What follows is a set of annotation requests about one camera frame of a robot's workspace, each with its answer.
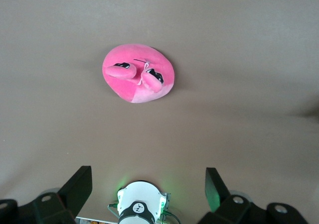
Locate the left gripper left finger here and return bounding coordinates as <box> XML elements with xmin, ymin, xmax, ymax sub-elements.
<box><xmin>0</xmin><ymin>166</ymin><xmax>93</xmax><ymax>224</ymax></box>

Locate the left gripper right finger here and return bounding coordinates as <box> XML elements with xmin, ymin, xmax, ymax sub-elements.
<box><xmin>198</xmin><ymin>167</ymin><xmax>310</xmax><ymax>224</ymax></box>

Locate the round pink plush toy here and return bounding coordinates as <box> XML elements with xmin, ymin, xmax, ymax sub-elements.
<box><xmin>101</xmin><ymin>43</ymin><xmax>175</xmax><ymax>105</ymax></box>

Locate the brown table mat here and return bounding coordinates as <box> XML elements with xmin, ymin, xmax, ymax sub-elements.
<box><xmin>0</xmin><ymin>0</ymin><xmax>319</xmax><ymax>224</ymax></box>

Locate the green base cable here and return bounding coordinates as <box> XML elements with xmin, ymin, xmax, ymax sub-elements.
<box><xmin>107</xmin><ymin>203</ymin><xmax>121</xmax><ymax>220</ymax></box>
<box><xmin>162</xmin><ymin>210</ymin><xmax>182</xmax><ymax>224</ymax></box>

